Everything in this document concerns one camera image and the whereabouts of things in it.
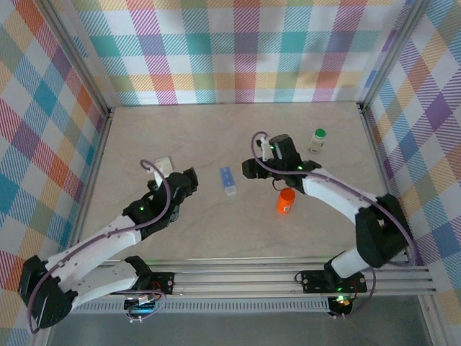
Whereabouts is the blue weekly pill organizer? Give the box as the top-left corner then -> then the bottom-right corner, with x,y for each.
218,166 -> 238,197

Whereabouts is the white pill bottle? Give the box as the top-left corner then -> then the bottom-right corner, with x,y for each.
308,136 -> 327,155

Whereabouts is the orange pill bottle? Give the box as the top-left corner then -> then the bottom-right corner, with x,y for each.
276,196 -> 296,216

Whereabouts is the small circuit board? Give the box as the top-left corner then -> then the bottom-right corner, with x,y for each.
329,294 -> 353,317
124,294 -> 161,314

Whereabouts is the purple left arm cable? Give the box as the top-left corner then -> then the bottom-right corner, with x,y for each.
27,158 -> 172,334

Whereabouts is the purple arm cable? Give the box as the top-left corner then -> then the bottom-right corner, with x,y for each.
27,158 -> 172,334
251,131 -> 424,320

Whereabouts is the aluminium side rail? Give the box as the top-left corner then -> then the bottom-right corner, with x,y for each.
356,102 -> 413,260
66,106 -> 117,253

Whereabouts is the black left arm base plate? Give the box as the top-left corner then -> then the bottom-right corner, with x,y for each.
146,272 -> 176,295

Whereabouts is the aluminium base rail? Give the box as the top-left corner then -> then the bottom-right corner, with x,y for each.
42,256 -> 439,300

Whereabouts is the thin purple base cable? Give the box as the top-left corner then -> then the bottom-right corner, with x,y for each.
125,288 -> 168,324

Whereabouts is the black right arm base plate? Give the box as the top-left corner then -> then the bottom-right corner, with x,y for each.
300,270 -> 368,293

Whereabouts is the grey slotted cable duct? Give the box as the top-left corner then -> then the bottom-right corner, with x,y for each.
55,298 -> 332,315

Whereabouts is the aluminium frame post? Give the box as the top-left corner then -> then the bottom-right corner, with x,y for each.
356,0 -> 429,109
35,0 -> 116,116

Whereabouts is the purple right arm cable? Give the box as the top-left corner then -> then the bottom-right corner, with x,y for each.
251,131 -> 424,320

